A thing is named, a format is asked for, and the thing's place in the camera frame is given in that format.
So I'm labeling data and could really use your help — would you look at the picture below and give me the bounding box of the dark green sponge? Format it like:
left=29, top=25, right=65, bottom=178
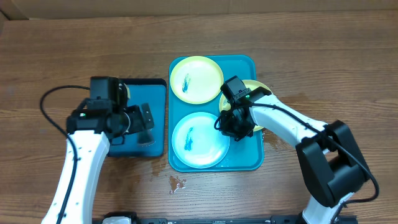
left=137, top=129, right=155, bottom=146

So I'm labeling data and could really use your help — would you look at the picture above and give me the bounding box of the yellow plate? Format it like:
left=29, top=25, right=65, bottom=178
left=214, top=80, right=272, bottom=132
left=169, top=56, right=224, bottom=105

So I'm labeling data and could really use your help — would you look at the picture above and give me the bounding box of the light blue plate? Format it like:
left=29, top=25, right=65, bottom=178
left=171, top=112, right=230, bottom=169

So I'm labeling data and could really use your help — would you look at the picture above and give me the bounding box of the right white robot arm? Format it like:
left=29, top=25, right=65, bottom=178
left=214, top=85, right=371, bottom=223

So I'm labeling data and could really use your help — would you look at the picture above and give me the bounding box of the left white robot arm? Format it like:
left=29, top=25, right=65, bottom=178
left=42, top=77, right=154, bottom=223

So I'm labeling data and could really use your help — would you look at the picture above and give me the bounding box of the small dark water tray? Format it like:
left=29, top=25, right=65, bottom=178
left=108, top=78, right=167, bottom=157

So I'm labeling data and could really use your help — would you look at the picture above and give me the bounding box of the large teal serving tray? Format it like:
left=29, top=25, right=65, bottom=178
left=168, top=55, right=264, bottom=172

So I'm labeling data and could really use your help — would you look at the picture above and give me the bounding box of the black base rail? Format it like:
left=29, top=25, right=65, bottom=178
left=93, top=211, right=358, bottom=224

